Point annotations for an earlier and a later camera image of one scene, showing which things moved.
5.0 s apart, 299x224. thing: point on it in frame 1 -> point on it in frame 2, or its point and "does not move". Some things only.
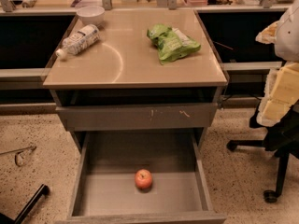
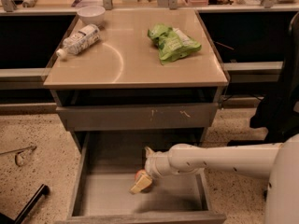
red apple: x=143 y=179 does not move
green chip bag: x=171 y=42 does not move
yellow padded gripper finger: x=268 y=35 -> x=158 y=163
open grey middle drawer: x=104 y=189 does not move
